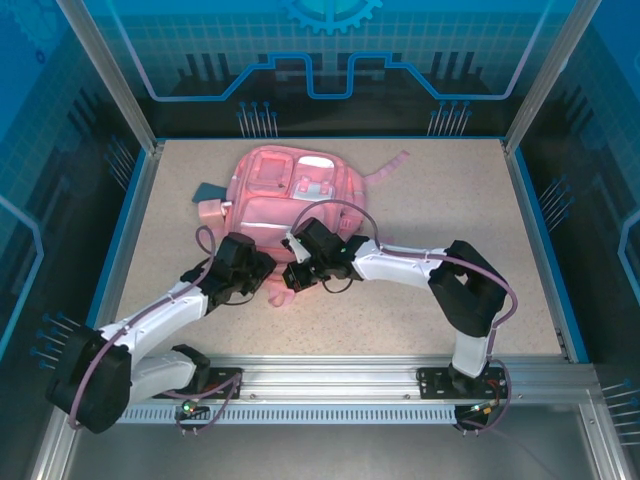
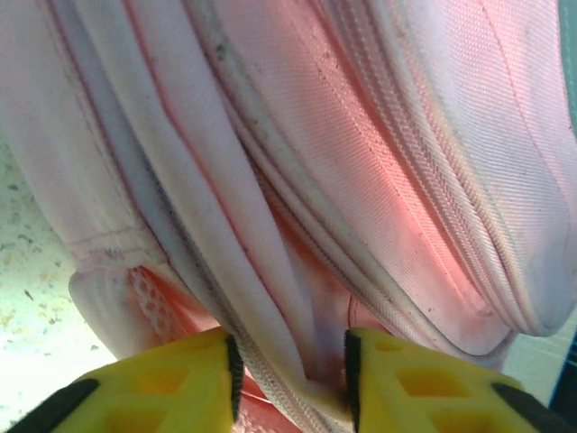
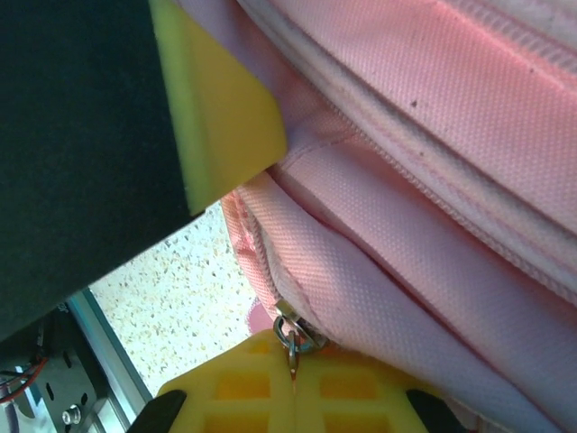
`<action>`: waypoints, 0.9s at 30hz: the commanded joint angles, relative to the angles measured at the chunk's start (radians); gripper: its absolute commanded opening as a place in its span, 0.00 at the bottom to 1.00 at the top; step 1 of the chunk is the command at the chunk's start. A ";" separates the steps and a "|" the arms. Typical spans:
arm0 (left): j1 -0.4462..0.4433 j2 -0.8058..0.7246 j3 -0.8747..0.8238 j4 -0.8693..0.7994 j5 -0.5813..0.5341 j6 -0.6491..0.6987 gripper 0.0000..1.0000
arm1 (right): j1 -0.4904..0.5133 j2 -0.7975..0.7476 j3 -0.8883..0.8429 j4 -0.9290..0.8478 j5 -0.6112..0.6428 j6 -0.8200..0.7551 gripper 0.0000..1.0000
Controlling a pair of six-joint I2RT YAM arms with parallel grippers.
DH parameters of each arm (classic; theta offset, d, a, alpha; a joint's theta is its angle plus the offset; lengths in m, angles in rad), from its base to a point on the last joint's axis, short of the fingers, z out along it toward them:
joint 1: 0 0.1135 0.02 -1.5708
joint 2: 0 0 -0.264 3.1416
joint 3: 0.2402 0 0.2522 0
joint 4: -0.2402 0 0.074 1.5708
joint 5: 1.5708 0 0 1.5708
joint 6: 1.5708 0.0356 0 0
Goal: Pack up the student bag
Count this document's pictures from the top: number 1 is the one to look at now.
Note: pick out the small pink box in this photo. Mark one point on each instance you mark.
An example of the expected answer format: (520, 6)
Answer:
(211, 212)

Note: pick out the pink student backpack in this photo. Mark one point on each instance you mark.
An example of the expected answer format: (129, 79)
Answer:
(310, 200)

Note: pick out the dark teal notebook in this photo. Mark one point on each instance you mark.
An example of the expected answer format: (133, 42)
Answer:
(206, 192)

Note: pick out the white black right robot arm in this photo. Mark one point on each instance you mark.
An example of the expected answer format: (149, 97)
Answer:
(400, 265)

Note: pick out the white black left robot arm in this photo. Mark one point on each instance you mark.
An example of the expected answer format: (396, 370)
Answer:
(160, 312)

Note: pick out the small green-lit controller board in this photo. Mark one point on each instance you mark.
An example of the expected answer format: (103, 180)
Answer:
(190, 406)
(480, 409)

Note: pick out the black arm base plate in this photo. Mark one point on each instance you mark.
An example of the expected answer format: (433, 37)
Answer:
(432, 385)
(215, 372)

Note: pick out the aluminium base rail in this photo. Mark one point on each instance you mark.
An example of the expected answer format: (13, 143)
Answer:
(325, 372)

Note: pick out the aluminium side rail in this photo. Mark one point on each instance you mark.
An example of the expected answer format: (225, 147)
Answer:
(126, 225)
(515, 165)

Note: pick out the aluminium frame post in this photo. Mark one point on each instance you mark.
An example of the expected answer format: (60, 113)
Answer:
(124, 85)
(541, 85)

